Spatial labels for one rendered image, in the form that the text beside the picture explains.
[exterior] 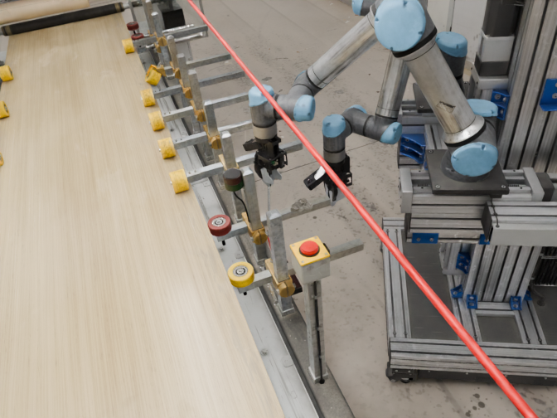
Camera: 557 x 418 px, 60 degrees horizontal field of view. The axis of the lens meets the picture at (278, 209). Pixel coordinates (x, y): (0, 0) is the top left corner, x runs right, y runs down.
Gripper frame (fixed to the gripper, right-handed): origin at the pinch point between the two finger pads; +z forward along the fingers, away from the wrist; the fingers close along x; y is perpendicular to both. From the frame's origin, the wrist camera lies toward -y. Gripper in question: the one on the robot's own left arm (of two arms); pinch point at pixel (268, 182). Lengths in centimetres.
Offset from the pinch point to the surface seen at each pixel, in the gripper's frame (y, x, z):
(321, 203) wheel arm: 8.7, 16.0, 14.4
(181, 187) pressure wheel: -28.1, -19.3, 5.8
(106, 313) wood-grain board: 2, -65, 10
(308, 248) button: 51, -27, -23
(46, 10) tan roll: -259, 18, -4
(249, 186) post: 3.8, -10.0, -6.0
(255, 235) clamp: 5.3, -11.9, 13.2
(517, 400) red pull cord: 104, -54, -64
